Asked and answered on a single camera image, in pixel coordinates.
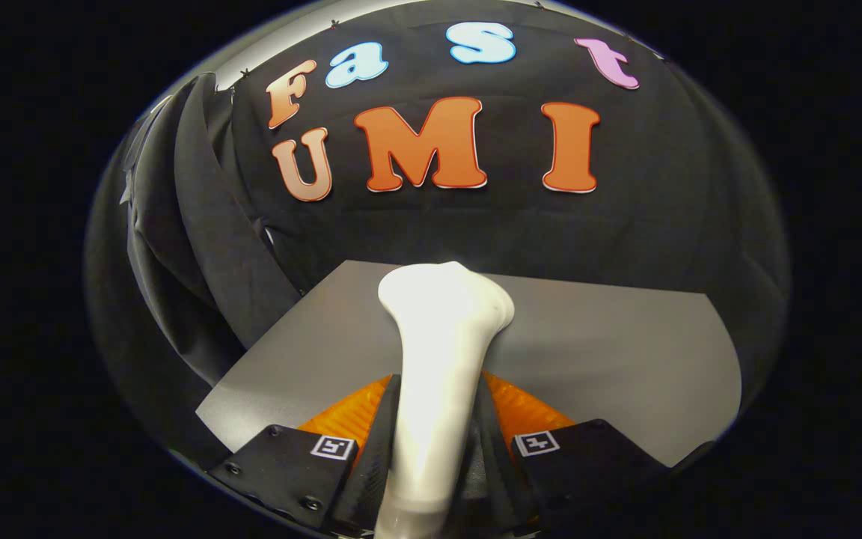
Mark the white garment steamer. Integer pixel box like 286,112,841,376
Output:
371,261,516,539

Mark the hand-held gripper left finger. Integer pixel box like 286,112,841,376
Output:
207,374,403,536

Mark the grey cabinet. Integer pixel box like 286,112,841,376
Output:
195,260,743,469

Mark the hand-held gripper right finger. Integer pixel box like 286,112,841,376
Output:
450,371,671,537

